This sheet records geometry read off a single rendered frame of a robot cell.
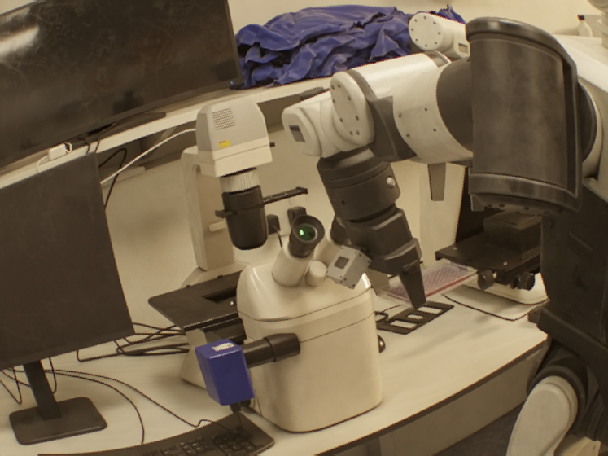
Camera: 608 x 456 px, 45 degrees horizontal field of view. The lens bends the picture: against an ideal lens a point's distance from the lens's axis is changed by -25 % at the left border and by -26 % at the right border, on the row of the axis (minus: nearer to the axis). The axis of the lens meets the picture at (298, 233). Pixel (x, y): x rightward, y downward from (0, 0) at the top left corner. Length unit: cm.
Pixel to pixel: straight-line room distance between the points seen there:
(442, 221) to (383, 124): 128
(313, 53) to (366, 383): 84
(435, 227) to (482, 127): 152
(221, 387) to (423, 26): 64
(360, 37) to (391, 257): 105
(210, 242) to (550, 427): 105
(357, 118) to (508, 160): 29
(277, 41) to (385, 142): 128
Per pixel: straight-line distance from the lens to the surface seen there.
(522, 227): 191
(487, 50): 62
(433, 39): 120
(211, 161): 157
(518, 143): 60
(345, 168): 112
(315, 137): 106
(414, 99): 77
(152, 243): 214
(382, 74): 87
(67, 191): 156
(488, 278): 178
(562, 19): 319
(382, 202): 114
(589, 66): 72
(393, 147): 83
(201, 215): 175
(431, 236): 216
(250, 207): 159
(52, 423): 169
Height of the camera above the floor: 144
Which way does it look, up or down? 14 degrees down
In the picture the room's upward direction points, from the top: 10 degrees counter-clockwise
